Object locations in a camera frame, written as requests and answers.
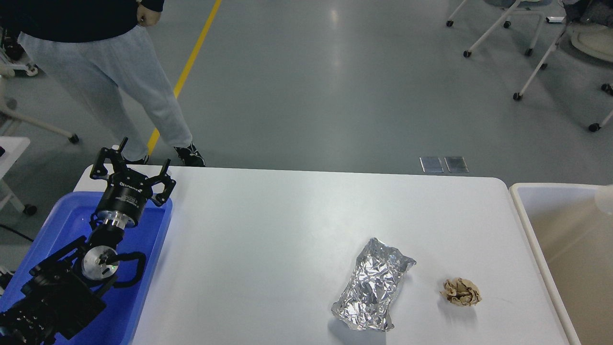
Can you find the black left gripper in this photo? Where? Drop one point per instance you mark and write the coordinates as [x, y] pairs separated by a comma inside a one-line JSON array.
[[123, 201]]

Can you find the white paper cup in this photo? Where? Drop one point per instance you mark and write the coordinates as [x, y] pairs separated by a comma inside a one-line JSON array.
[[604, 199]]

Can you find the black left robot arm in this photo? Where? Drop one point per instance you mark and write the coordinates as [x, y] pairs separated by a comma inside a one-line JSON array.
[[64, 294]]

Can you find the blue plastic bin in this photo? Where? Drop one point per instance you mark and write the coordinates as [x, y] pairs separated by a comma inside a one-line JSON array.
[[70, 219]]

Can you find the white side table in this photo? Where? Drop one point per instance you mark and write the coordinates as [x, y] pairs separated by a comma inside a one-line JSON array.
[[12, 148]]

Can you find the person in grey trousers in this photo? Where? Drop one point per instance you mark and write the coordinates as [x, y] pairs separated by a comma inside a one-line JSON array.
[[96, 48]]

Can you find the white rolling stand base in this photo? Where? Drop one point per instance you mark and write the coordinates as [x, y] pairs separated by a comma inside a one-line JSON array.
[[27, 108]]

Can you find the black equipment on cart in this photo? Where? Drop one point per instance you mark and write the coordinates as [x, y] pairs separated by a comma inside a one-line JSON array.
[[13, 56]]

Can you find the crumpled aluminium foil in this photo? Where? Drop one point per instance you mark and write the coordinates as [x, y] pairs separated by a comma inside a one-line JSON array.
[[374, 285]]

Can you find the metal floor plate left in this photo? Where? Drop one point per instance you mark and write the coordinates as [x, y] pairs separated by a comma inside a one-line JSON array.
[[431, 165]]

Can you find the metal floor plate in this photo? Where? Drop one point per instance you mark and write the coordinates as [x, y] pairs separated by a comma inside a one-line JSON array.
[[456, 164], [431, 165]]

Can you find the metal floor plate right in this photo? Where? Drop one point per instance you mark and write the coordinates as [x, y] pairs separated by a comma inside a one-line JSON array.
[[456, 164]]

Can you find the crumpled brown paper ball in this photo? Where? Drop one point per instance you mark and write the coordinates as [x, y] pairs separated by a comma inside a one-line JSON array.
[[461, 292]]

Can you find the white plastic bin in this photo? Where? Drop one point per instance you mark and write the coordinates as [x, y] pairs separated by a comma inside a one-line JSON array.
[[572, 244]]

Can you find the white rolling chair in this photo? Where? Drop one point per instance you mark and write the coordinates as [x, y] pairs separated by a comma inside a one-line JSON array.
[[578, 72]]

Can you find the white rolling chair frame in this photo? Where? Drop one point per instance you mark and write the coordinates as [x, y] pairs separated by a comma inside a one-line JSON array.
[[517, 8]]

